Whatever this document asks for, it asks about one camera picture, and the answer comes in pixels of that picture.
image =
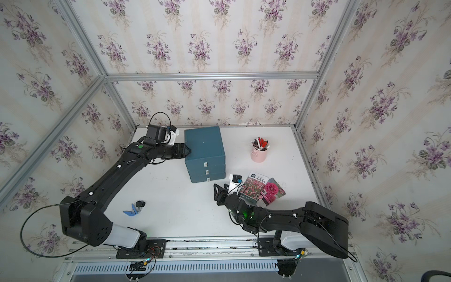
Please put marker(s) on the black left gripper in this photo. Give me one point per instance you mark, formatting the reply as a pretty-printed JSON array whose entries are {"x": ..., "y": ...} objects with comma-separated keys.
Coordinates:
[{"x": 179, "y": 152}]

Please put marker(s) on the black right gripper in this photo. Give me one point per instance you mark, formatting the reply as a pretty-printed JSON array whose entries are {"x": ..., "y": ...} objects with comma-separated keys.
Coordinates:
[{"x": 221, "y": 194}]

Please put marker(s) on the mixed flower seed bag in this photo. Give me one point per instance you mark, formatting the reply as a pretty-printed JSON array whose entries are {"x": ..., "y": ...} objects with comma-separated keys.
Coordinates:
[{"x": 252, "y": 188}]

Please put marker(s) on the teal three-drawer cabinet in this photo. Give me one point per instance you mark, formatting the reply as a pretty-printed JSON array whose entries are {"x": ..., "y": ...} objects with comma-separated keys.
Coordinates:
[{"x": 207, "y": 160}]

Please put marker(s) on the pink flower seed bag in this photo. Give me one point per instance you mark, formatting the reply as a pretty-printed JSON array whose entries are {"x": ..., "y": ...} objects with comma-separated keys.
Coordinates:
[{"x": 270, "y": 193}]

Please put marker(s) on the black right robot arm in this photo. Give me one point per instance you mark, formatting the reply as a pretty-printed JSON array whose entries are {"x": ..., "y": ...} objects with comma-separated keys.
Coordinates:
[{"x": 324, "y": 228}]

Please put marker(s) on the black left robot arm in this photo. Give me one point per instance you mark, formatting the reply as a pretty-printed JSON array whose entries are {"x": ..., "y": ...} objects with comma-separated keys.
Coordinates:
[{"x": 83, "y": 218}]

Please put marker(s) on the pink pen cup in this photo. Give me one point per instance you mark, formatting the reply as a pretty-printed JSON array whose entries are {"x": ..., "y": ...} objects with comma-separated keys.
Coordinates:
[{"x": 258, "y": 156}]

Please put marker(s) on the red and black pens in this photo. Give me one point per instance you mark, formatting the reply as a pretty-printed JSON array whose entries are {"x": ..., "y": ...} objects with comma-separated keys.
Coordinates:
[{"x": 260, "y": 144}]

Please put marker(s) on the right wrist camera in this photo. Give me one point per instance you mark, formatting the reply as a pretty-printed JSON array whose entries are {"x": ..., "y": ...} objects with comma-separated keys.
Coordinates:
[{"x": 235, "y": 182}]

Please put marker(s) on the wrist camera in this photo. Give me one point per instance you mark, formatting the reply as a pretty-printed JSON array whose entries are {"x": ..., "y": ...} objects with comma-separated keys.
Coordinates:
[
  {"x": 172, "y": 134},
  {"x": 235, "y": 182}
]

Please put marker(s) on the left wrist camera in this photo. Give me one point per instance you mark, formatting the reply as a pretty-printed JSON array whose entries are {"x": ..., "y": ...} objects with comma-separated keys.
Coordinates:
[{"x": 172, "y": 134}]

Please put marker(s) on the aluminium front rail frame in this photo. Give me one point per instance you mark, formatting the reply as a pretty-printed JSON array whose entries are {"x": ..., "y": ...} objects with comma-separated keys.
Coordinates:
[{"x": 190, "y": 255}]

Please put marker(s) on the blue keychain with key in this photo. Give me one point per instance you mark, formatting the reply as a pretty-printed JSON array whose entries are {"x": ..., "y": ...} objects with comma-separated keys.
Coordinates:
[{"x": 136, "y": 208}]

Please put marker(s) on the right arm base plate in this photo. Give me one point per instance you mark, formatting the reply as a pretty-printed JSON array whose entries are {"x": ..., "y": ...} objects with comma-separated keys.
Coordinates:
[{"x": 278, "y": 246}]

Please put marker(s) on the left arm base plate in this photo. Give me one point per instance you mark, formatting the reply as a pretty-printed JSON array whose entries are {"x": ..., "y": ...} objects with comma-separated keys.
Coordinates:
[{"x": 152, "y": 248}]

